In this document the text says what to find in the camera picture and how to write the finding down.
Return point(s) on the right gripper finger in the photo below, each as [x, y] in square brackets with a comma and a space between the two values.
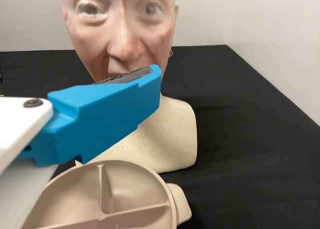
[100, 119]

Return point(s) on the beige divided bowl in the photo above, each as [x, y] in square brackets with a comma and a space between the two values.
[130, 189]

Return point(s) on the dummy head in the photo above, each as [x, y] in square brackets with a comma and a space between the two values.
[120, 31]

